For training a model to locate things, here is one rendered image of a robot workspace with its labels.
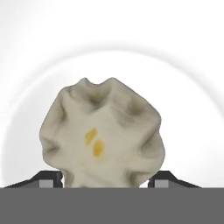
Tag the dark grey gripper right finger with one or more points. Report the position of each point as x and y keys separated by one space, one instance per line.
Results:
x=163 y=178

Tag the pale beige dumpling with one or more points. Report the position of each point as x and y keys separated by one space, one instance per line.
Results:
x=102 y=137

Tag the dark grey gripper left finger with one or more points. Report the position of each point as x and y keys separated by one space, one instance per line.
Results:
x=46 y=178

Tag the white round plate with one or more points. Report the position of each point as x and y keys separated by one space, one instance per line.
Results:
x=186 y=87

